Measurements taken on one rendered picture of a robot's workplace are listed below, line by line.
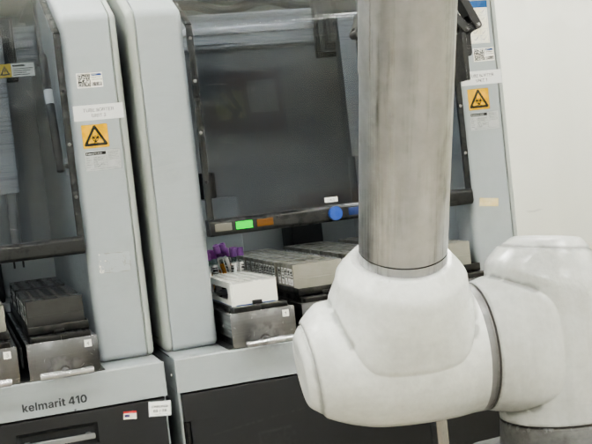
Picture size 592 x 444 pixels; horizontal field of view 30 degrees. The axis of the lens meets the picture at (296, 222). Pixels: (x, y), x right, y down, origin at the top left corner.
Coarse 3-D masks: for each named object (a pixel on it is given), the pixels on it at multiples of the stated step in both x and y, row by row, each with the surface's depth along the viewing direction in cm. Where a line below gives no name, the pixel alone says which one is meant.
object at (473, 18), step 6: (462, 0) 163; (468, 0) 163; (462, 6) 163; (468, 6) 163; (462, 12) 164; (468, 12) 163; (474, 12) 163; (468, 18) 165; (474, 18) 163; (474, 24) 163; (480, 24) 164
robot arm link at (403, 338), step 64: (384, 0) 108; (448, 0) 109; (384, 64) 111; (448, 64) 112; (384, 128) 114; (448, 128) 115; (384, 192) 117; (448, 192) 119; (384, 256) 120; (448, 256) 125; (320, 320) 124; (384, 320) 120; (448, 320) 121; (320, 384) 123; (384, 384) 122; (448, 384) 124
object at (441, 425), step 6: (444, 420) 210; (432, 426) 211; (438, 426) 209; (444, 426) 210; (432, 432) 211; (438, 432) 209; (444, 432) 210; (432, 438) 211; (438, 438) 209; (444, 438) 210
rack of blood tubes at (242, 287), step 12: (216, 276) 245; (228, 276) 242; (240, 276) 239; (252, 276) 236; (264, 276) 235; (228, 288) 228; (240, 288) 227; (252, 288) 227; (264, 288) 228; (276, 288) 229; (228, 300) 229; (240, 300) 227; (264, 300) 228
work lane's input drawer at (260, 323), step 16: (224, 304) 232; (256, 304) 226; (272, 304) 225; (224, 320) 228; (240, 320) 223; (256, 320) 224; (272, 320) 225; (288, 320) 226; (240, 336) 223; (256, 336) 224; (272, 336) 225; (288, 336) 222
